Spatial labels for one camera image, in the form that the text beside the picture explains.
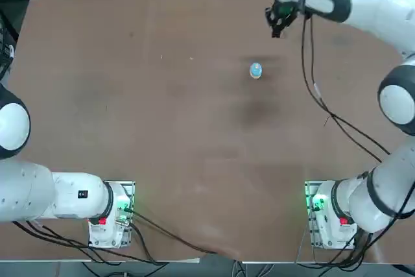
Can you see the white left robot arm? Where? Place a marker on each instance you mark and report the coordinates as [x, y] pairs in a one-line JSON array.
[[29, 192]]

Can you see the metal base plate right arm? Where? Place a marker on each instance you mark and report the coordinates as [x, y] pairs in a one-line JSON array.
[[311, 225]]

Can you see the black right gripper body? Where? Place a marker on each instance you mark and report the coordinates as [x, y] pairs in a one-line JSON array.
[[278, 8]]

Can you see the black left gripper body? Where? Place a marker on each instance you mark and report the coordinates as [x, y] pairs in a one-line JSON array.
[[6, 54]]

